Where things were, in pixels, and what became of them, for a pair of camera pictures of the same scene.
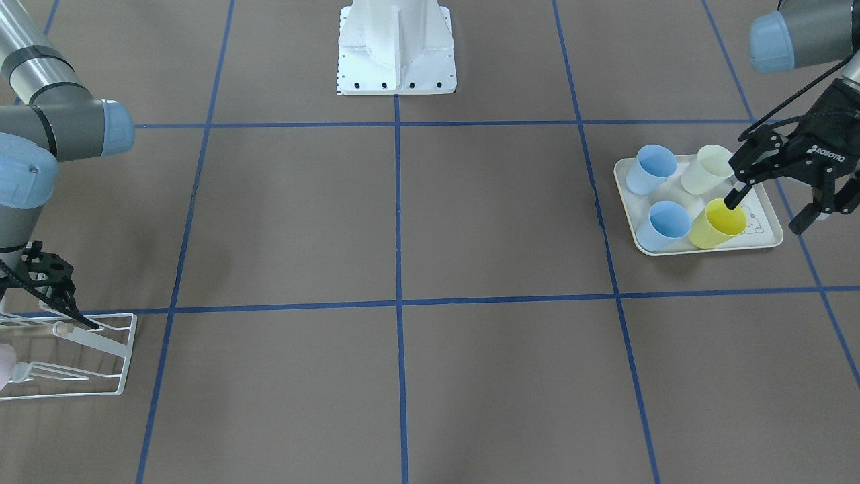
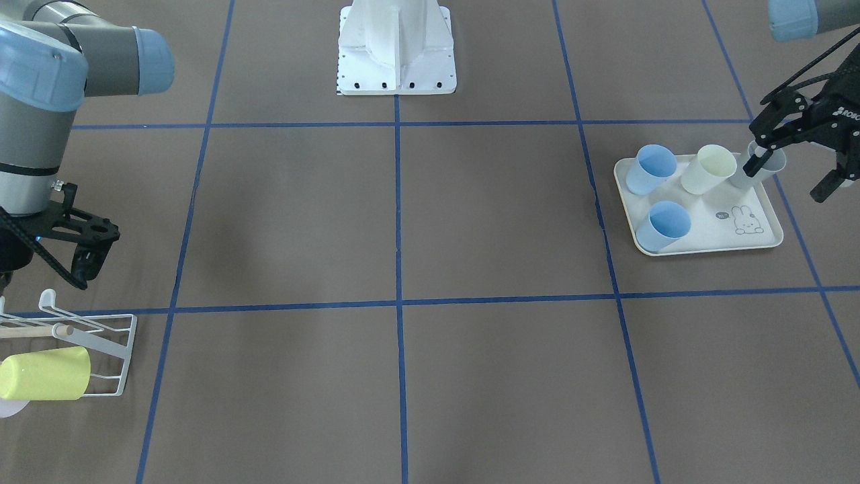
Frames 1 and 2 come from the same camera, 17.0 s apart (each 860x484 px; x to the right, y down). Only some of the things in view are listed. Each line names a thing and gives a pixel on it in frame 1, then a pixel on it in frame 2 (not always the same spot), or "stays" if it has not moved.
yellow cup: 719,225 -> 57,374
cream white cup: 710,167 stays
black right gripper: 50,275 -> 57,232
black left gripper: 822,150 -> 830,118
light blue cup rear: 652,165 stays
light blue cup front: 668,222 stays
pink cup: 8,360 -> 9,407
